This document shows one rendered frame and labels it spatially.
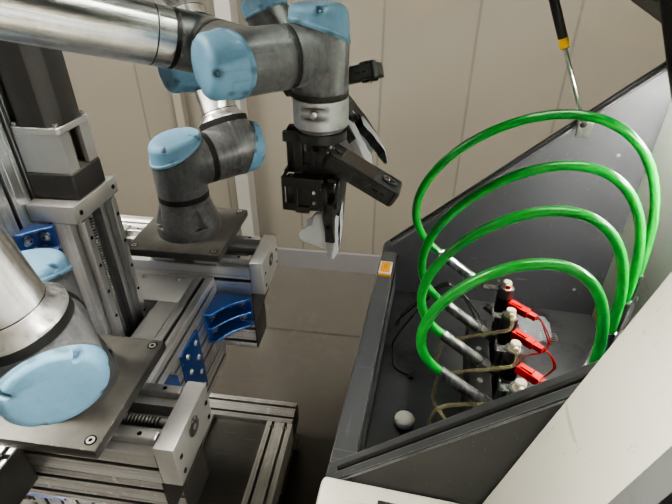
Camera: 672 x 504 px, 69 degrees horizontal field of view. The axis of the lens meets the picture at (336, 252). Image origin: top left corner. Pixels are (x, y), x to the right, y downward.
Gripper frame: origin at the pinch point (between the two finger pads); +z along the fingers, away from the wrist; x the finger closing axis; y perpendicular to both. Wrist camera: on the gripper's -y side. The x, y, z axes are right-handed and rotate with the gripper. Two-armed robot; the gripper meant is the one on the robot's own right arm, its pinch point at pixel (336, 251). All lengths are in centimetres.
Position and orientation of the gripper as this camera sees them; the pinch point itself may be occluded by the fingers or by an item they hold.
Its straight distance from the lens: 77.5
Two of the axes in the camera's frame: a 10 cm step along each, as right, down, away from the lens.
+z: 0.0, 8.4, 5.4
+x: -2.1, 5.3, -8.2
